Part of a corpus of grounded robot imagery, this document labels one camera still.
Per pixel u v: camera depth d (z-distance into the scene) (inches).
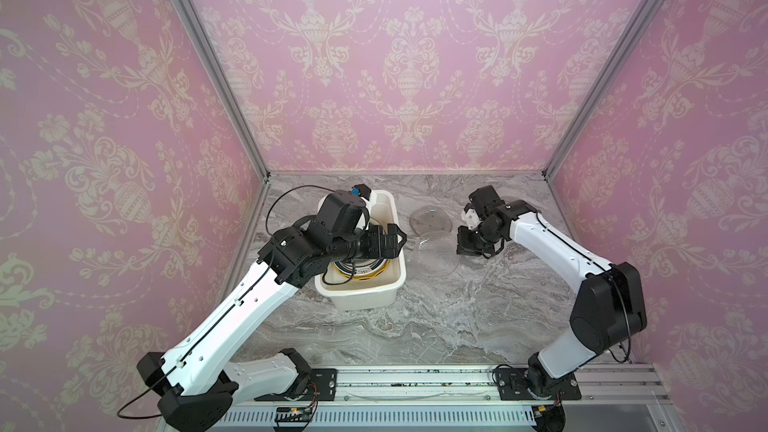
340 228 18.9
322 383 29.4
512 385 28.8
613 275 18.4
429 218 42.5
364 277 35.2
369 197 23.6
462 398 28.7
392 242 22.0
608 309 17.2
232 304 15.7
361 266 35.3
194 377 14.5
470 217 32.2
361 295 28.5
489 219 24.7
